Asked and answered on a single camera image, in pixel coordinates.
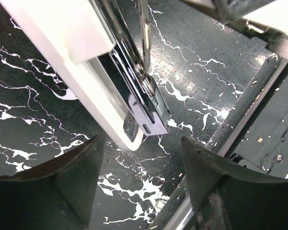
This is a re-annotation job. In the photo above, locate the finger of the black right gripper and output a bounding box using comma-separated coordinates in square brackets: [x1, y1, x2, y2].
[182, 0, 288, 60]

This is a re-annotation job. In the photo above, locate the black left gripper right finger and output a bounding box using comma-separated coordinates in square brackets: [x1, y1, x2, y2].
[181, 137, 288, 230]

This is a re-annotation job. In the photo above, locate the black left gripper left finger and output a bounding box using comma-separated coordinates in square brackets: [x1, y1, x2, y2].
[0, 135, 105, 230]

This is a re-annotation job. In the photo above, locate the beige stapler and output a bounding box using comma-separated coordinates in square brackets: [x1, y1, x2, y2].
[0, 0, 171, 151]

